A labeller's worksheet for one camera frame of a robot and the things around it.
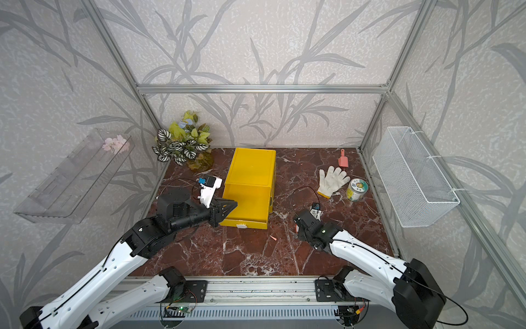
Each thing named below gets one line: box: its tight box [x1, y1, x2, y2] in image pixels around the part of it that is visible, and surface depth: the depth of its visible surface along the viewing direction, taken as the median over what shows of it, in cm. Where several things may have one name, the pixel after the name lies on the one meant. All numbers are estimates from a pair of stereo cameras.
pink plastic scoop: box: [338, 148, 349, 168], surface depth 114 cm
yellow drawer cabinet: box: [224, 147, 277, 203], surface depth 86 cm
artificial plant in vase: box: [152, 110, 215, 172], surface depth 93 cm
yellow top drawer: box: [219, 183, 274, 230], surface depth 80 cm
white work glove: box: [316, 165, 351, 200], surface depth 107 cm
